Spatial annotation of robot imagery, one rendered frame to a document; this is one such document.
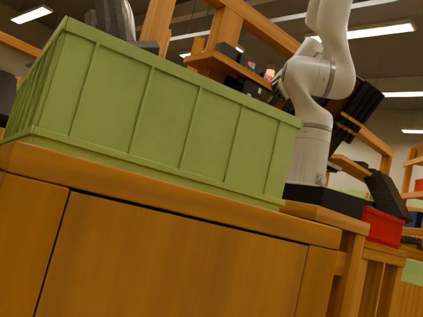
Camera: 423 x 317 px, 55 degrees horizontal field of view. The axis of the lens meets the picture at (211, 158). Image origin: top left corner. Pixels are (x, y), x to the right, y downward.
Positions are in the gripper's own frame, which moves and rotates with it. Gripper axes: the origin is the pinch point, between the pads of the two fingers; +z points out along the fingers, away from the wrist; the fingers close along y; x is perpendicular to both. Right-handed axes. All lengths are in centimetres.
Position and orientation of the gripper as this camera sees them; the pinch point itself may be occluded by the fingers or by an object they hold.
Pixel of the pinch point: (271, 102)
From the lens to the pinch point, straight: 165.1
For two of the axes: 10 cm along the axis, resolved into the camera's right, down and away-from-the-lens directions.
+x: 6.3, 3.1, -7.2
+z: -5.9, 7.9, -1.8
